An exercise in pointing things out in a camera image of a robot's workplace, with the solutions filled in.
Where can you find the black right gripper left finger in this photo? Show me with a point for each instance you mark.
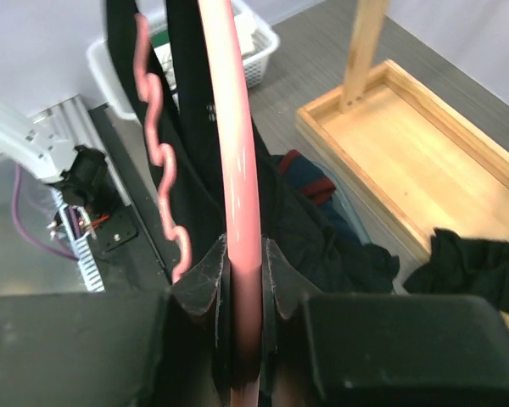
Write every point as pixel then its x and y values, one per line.
pixel 123 348

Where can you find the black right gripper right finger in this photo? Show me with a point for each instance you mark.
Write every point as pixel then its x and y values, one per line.
pixel 340 349

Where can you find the black tank top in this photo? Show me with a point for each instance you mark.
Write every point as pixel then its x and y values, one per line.
pixel 308 240
pixel 459 265

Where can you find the navy maroon-trim tank top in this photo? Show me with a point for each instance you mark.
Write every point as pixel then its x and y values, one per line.
pixel 305 177

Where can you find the pink hanger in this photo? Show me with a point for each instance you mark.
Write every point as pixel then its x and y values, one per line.
pixel 238 162

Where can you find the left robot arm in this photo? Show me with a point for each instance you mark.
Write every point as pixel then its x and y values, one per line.
pixel 79 172

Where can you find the blue plastic tub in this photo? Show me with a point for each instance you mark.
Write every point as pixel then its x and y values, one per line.
pixel 344 206

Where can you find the wooden clothes rack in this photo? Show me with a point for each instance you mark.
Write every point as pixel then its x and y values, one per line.
pixel 415 161

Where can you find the white laundry basket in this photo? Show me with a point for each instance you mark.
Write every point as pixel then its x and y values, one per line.
pixel 103 71

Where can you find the white cable duct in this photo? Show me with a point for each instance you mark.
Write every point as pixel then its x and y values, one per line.
pixel 72 223

